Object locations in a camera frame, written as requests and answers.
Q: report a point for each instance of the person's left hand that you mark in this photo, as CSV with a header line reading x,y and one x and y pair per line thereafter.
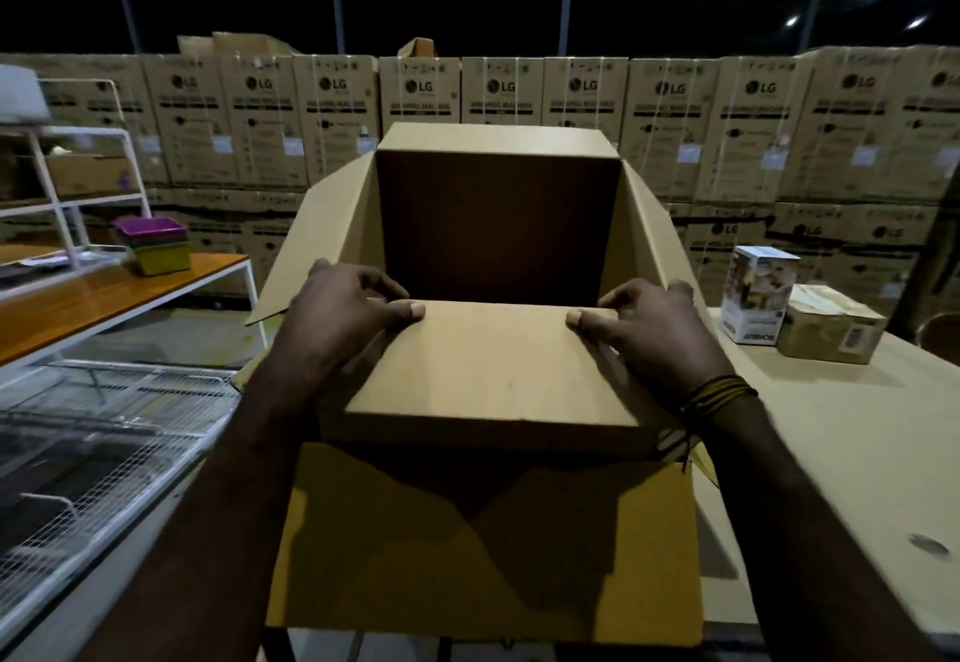
x,y
322,324

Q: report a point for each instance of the person's right hand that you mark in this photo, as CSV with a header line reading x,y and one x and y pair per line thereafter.
x,y
660,339

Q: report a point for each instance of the person's right thumb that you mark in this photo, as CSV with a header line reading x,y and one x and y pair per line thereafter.
x,y
592,322

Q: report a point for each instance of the person's left thumb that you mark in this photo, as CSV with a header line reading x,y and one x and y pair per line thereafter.
x,y
397,312

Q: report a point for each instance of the large cardboard box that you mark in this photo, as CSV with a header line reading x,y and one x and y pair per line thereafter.
x,y
495,376

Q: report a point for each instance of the person's left forearm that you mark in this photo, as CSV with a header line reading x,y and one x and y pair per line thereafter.
x,y
217,534

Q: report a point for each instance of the person's right forearm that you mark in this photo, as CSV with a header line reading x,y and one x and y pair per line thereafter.
x,y
802,534

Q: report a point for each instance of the dark thread wrist bands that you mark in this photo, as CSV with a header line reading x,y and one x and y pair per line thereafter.
x,y
712,393

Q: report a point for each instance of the white printed product box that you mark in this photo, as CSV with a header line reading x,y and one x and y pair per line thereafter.
x,y
756,295

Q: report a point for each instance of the small taped cardboard box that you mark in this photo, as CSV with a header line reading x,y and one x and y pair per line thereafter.
x,y
829,324

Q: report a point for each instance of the green plastic bin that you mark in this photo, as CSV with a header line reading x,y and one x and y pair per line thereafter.
x,y
161,258

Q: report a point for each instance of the stack of printed cardboard cartons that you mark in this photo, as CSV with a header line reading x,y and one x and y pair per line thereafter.
x,y
750,129

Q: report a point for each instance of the purple plastic bin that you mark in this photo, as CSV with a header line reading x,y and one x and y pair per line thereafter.
x,y
150,227

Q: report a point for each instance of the small open cardboard box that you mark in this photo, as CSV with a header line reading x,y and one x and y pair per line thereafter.
x,y
417,48

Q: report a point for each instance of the wooden top white table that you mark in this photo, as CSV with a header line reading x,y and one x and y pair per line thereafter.
x,y
97,301

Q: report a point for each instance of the plain open cardboard box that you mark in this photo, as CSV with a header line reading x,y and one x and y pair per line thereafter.
x,y
240,44

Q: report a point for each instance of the cardboard box in rack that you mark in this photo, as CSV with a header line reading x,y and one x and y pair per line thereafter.
x,y
88,175

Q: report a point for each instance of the brown chair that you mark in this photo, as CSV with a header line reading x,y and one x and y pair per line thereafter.
x,y
942,339

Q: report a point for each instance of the ceiling lamp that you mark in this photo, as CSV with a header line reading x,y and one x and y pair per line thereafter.
x,y
791,21
916,22

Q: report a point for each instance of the white metal rack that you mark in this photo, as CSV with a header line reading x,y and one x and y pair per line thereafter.
x,y
52,181

